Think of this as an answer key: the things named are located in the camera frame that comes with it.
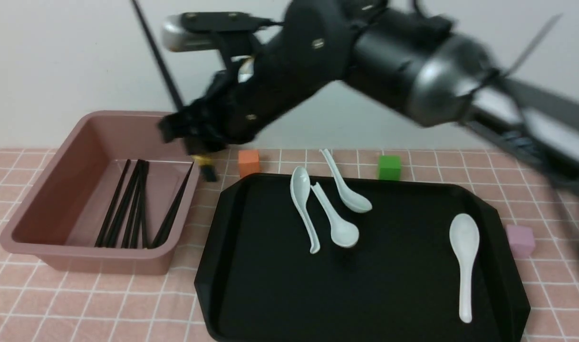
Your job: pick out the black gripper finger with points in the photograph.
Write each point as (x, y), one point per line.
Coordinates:
(201, 141)

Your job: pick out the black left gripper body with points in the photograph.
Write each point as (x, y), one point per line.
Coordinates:
(311, 50)

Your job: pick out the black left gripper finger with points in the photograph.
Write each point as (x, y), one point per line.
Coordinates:
(182, 124)

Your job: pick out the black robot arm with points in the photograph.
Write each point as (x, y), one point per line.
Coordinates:
(415, 65)

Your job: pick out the yellow black small object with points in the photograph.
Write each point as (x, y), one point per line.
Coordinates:
(207, 167)

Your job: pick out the orange cube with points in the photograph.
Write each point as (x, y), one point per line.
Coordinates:
(249, 162)

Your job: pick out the black chopstick bundle middle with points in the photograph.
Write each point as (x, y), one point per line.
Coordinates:
(128, 219)

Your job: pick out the white ceramic spoon left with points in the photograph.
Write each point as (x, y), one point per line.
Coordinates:
(300, 187)

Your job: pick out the white ceramic spoon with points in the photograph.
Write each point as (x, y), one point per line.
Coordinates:
(343, 233)
(465, 238)
(300, 187)
(353, 200)

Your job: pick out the pink plastic bin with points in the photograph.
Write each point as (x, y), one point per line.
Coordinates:
(61, 216)

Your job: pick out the black chopstick right pair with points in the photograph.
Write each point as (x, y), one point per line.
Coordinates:
(166, 226)

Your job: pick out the green cube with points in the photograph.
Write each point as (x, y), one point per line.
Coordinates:
(390, 167)

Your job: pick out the black plastic tray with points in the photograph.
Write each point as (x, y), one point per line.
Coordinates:
(258, 282)

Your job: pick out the white ceramic spoon upper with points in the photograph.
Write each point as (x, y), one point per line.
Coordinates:
(353, 200)

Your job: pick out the white ceramic spoon middle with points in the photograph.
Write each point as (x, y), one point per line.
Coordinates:
(343, 233)

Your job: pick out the pink grid tablecloth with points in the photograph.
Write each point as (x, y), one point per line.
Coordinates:
(39, 304)

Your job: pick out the white ceramic spoon right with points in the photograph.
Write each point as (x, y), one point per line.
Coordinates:
(465, 238)

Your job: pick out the pink cube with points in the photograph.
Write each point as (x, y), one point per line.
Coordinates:
(521, 240)

